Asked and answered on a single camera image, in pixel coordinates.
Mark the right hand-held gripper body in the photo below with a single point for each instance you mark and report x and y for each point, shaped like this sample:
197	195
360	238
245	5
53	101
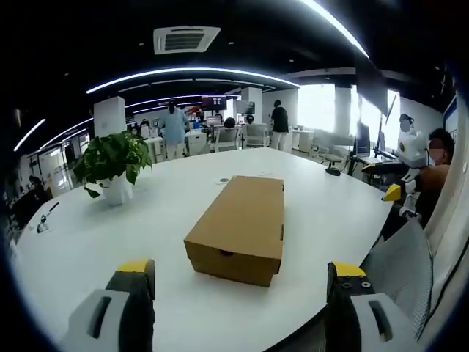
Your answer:
414	150

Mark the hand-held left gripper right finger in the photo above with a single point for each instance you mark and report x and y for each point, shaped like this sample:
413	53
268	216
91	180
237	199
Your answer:
370	322

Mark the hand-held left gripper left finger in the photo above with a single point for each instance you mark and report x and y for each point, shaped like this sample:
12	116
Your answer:
88	319

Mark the brown cardboard shoe box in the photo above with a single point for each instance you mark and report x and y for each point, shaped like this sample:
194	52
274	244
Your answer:
242	220

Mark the person's head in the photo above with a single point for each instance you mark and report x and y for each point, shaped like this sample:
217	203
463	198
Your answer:
441	135

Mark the person's dark torso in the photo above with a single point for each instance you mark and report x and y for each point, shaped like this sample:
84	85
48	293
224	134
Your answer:
421	209

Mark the open laptop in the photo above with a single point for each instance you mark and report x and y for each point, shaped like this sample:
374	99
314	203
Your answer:
363	141

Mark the bright window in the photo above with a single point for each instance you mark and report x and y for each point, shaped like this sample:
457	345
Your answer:
317	108
392	110

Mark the small black table object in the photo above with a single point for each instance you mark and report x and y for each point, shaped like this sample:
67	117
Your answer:
332	171

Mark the grey mesh office chair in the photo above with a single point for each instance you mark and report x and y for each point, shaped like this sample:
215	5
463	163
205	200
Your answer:
399	267

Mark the white office chair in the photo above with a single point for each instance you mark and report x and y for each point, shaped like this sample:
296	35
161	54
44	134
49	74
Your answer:
227	138
256	135
326	146

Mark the large dark hanging screen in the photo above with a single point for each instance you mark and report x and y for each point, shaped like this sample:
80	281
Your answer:
372	89

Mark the small white table object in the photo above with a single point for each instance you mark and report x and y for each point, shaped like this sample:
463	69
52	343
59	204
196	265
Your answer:
42	225

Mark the black pen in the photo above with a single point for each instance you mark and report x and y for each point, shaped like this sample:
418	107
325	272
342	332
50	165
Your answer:
53	207

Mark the white plant pot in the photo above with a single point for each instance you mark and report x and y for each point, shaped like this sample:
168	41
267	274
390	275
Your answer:
117	190

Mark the long ceiling light strip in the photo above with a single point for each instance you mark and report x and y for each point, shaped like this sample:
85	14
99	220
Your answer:
190	70
337	25

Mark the dark monitor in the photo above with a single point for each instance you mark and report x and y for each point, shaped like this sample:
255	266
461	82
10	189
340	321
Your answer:
245	107

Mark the green leafy plant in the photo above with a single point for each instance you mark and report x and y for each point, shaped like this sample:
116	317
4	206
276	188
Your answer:
113	157

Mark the short ceiling light strip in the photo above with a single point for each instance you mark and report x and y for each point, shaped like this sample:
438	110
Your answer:
29	133
67	132

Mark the white cabinet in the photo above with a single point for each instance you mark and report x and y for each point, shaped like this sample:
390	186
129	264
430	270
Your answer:
196	143

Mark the white pillar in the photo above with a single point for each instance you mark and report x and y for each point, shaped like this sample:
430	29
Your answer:
109	117

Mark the white ceiling air vent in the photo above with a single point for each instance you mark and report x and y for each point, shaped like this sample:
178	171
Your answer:
185	39

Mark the blue wall board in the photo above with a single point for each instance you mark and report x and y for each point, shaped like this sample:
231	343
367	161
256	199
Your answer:
451	121

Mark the white curved chair frame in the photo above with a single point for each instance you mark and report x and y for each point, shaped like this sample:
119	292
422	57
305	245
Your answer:
447	256

